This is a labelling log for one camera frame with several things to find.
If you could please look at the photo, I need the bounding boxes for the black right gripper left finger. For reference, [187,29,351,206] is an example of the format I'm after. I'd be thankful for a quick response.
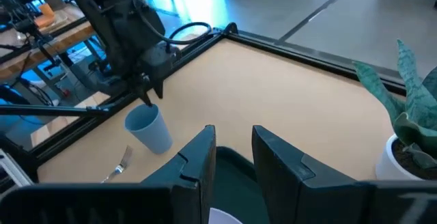
[0,124,218,224]

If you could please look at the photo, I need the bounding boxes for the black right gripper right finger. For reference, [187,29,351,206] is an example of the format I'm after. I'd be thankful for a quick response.
[251,124,437,224]

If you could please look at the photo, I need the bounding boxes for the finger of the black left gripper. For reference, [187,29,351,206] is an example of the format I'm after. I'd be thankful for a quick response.
[152,76,165,100]
[137,75,154,108]

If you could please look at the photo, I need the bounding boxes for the blue plastic cup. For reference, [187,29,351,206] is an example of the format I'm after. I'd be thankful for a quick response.
[124,103,174,155]

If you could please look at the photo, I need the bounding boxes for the pale blue round plate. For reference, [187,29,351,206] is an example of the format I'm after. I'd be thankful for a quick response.
[208,207,244,224]

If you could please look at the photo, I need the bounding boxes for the steel fork with orange handle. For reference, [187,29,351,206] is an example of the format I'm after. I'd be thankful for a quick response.
[100,145,134,184]

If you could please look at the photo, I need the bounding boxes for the dark green plastic tray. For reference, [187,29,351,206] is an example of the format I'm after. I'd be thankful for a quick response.
[214,145,271,224]

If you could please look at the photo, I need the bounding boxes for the orange cup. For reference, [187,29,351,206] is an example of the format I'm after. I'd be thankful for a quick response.
[33,3,57,29]

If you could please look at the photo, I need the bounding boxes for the wooden desk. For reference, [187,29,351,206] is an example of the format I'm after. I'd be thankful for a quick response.
[0,3,97,82]

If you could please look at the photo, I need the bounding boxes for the green plant in white pot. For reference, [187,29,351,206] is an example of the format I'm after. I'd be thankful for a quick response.
[352,38,437,181]

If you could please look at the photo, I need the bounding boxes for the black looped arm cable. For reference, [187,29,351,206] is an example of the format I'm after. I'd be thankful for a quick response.
[125,0,213,53]

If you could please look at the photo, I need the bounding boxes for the black aluminium table frame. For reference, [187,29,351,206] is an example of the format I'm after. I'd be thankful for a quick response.
[0,21,408,191]

